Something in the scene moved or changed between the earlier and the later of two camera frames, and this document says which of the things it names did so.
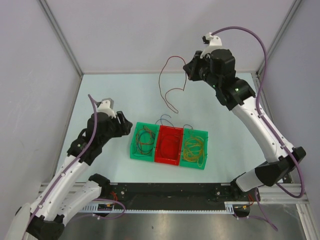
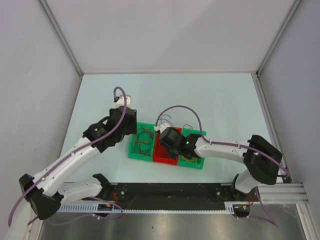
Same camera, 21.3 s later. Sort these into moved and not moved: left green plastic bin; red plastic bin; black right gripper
Moved: black right gripper
Not moved: red plastic bin; left green plastic bin
